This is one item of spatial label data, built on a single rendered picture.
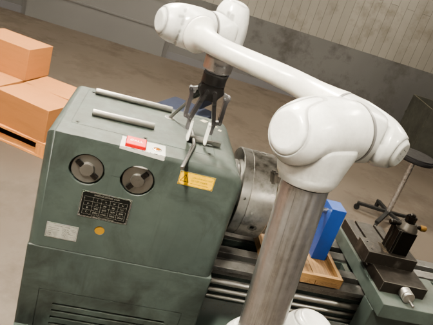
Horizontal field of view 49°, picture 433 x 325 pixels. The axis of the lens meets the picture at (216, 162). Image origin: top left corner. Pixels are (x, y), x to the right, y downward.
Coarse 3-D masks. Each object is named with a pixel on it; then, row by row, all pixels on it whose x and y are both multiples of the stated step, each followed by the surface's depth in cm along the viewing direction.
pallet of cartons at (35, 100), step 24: (0, 48) 406; (24, 48) 400; (48, 48) 425; (0, 72) 411; (24, 72) 407; (48, 72) 440; (0, 96) 378; (24, 96) 379; (48, 96) 394; (0, 120) 385; (24, 120) 376; (48, 120) 370; (24, 144) 389
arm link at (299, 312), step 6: (294, 312) 123; (300, 312) 123; (306, 312) 124; (312, 312) 125; (288, 318) 122; (294, 318) 121; (300, 318) 121; (306, 318) 121; (312, 318) 122; (318, 318) 123; (324, 318) 124; (288, 324) 120; (294, 324) 119; (300, 324) 119; (306, 324) 119; (312, 324) 119; (318, 324) 121; (324, 324) 122; (330, 324) 123
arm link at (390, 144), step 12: (348, 96) 107; (372, 108) 98; (384, 120) 98; (384, 132) 97; (396, 132) 97; (372, 144) 96; (384, 144) 97; (396, 144) 96; (408, 144) 98; (372, 156) 99; (384, 156) 97; (396, 156) 97
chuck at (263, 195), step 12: (264, 156) 170; (264, 168) 165; (276, 168) 167; (264, 180) 163; (252, 192) 161; (264, 192) 162; (276, 192) 163; (252, 204) 161; (264, 204) 162; (252, 216) 163; (264, 216) 163; (240, 228) 167; (264, 228) 167
